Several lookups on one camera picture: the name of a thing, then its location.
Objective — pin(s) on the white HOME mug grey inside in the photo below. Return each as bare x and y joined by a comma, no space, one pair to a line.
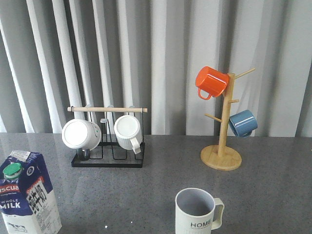
197,212

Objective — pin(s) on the blue white milk carton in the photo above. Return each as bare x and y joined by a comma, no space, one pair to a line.
27,200

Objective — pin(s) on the white ribbed mug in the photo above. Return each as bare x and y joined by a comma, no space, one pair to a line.
128,133

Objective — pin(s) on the orange enamel mug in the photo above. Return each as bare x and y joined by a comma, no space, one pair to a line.
211,83

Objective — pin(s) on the wooden mug tree stand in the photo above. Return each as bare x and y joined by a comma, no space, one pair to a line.
220,156

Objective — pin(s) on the blue enamel mug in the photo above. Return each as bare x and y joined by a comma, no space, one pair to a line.
242,124

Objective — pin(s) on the grey pleated curtain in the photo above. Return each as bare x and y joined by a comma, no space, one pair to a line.
147,53

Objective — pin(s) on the black wire mug rack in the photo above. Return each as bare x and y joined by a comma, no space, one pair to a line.
109,153

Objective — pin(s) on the white smooth mug black handle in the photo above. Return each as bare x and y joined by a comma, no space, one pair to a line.
81,135

